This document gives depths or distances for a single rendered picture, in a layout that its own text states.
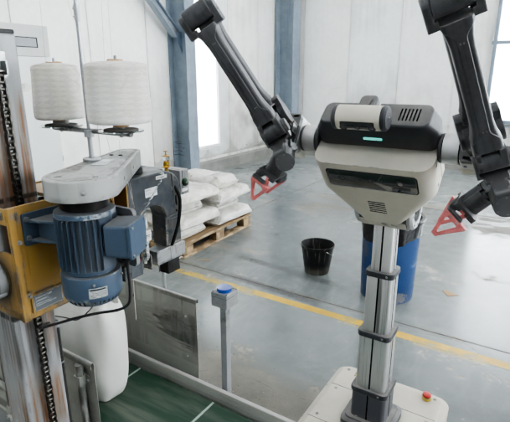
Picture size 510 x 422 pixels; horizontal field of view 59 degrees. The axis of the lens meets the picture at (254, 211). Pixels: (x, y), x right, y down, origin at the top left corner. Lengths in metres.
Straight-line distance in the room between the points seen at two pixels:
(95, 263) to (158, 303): 0.98
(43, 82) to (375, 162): 0.99
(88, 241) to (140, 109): 0.36
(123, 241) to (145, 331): 1.20
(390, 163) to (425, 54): 7.88
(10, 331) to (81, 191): 0.51
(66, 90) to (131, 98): 0.27
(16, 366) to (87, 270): 0.43
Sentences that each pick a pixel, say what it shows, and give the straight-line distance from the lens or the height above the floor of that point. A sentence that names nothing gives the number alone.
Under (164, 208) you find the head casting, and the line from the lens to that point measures 1.60.
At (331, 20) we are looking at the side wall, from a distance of 9.93.
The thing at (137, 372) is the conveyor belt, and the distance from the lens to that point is 2.22.
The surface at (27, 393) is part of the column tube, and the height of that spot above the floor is 0.78.
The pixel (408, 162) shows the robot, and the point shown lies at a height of 1.40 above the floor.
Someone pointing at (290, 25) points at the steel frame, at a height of 2.67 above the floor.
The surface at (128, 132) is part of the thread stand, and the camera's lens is 1.23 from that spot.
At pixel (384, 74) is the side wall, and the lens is 9.46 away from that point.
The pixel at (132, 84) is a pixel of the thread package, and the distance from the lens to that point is 1.21.
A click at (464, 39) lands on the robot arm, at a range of 1.02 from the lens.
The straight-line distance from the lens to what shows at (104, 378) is 2.00.
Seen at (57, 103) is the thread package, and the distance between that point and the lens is 1.42.
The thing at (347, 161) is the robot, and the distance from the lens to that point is 1.47.
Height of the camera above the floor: 1.64
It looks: 16 degrees down
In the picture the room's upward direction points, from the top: straight up
